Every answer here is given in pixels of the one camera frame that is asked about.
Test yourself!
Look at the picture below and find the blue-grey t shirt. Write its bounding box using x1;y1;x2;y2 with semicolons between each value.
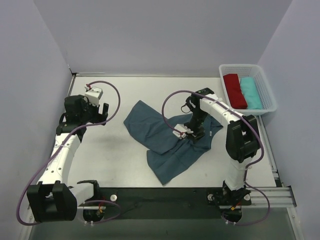
123;100;223;186

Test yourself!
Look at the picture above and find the teal rolled t shirt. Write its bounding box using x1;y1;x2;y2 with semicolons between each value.
240;77;263;110

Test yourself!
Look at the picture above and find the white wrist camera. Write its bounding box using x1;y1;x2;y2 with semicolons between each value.
172;124;194;139
84;85;103;107

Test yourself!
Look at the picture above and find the purple cable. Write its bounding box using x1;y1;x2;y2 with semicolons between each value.
161;89;272;227
16;80;123;227

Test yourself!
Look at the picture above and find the aluminium rail frame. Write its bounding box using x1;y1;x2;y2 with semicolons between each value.
27;72;298;210

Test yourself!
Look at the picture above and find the white plastic basket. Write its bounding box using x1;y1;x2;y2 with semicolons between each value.
219;64;277;116

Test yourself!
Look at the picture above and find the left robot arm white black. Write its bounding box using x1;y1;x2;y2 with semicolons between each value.
26;91;109;223

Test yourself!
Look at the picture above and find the red rolled t shirt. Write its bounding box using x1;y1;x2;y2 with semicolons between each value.
223;73;248;110

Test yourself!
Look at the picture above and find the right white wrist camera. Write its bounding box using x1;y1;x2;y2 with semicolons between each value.
172;124;194;139

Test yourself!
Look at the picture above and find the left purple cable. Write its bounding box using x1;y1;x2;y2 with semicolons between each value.
16;80;123;227

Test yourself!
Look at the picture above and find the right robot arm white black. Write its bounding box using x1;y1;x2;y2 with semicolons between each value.
183;88;261;205

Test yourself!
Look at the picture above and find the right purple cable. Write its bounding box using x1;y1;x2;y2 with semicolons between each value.
161;89;272;227

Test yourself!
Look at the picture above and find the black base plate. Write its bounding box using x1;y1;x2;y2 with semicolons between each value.
82;186;243;221

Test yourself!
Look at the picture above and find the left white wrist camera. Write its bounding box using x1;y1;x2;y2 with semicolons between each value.
84;85;103;107

